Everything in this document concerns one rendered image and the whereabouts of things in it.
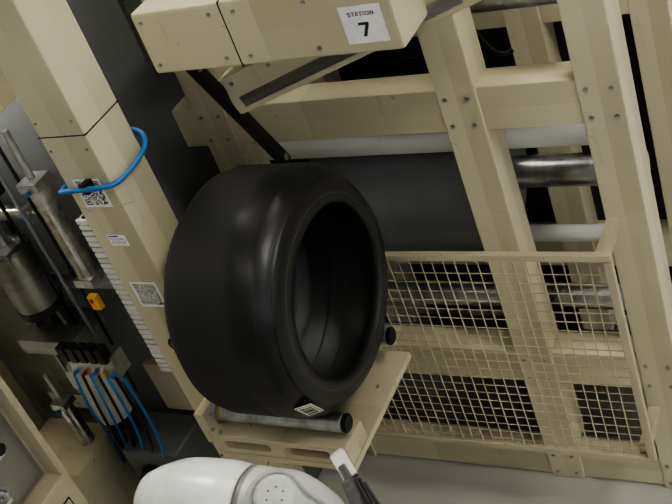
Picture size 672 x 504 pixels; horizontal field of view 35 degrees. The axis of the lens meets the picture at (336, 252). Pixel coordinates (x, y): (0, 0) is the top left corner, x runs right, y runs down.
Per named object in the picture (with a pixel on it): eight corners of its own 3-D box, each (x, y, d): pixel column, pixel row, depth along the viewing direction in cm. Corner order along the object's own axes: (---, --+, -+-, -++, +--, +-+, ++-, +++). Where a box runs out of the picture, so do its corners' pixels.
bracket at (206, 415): (208, 442, 255) (192, 414, 249) (278, 328, 281) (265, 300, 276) (219, 444, 253) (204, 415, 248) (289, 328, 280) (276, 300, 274)
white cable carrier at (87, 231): (161, 371, 266) (74, 220, 239) (171, 357, 269) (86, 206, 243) (175, 372, 263) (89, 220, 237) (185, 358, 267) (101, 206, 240)
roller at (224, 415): (223, 397, 256) (227, 414, 257) (212, 408, 252) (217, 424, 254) (351, 409, 238) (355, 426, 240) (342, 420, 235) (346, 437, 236)
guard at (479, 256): (352, 433, 321) (270, 254, 282) (354, 429, 322) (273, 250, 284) (656, 464, 276) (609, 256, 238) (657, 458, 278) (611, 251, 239)
